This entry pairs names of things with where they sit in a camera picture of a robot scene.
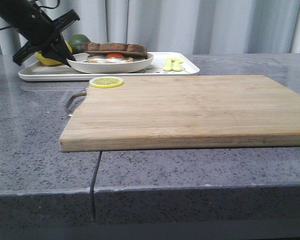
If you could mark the yellow plastic knife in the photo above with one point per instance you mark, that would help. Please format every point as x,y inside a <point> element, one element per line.
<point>176,64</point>

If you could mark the yellow lemon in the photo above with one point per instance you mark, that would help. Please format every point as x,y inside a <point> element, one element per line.
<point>49,61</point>

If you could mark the white bear tray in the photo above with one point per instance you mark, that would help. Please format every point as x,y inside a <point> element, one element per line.
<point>38,72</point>

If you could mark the green lime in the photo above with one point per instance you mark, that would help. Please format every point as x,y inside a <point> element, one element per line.
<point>76,42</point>

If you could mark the grey curtain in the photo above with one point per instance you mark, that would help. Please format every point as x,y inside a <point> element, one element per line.
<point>187,26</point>

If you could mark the wooden cutting board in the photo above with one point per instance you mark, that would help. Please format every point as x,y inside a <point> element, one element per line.
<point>177,112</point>

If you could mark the yellow plastic fork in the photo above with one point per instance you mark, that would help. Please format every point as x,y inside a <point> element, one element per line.
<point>168,66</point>

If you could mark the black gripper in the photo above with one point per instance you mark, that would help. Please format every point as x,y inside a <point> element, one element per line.
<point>44,35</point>

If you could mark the metal board handle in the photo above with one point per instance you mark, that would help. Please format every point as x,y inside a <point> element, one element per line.
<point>71,100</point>

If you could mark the bread slice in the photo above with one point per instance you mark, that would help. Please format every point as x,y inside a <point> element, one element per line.
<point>126,49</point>
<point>137,58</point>

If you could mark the fried egg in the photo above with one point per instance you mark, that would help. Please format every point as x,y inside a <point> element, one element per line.
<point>114,54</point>

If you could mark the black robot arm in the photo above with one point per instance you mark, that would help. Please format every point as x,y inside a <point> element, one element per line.
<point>15,11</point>

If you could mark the lemon slice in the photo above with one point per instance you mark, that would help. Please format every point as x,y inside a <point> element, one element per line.
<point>106,82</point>

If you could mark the white round plate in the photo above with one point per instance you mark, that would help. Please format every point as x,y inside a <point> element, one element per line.
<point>81,64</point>

